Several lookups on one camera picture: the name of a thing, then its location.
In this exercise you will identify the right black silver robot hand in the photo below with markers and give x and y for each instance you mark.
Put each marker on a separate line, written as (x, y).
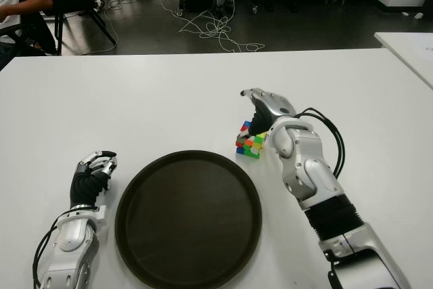
(274, 106)

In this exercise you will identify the multicoloured Rubik's cube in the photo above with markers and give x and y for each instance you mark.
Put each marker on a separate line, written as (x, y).
(252, 145)

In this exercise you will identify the black armrest office chair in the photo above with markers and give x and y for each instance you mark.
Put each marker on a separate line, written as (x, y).
(37, 32)

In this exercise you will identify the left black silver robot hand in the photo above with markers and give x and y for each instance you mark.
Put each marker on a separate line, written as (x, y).
(84, 184)

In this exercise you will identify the white side table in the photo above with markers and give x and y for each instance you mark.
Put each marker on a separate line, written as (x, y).
(412, 48)

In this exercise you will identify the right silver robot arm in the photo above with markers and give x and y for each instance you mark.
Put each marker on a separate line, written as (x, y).
(311, 174)

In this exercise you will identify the dark round plate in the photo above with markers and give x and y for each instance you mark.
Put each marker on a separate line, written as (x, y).
(187, 218)

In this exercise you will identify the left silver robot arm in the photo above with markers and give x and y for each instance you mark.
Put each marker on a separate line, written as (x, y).
(72, 235)

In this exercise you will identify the white crumpled paper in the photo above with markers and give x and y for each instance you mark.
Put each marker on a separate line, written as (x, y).
(419, 15)

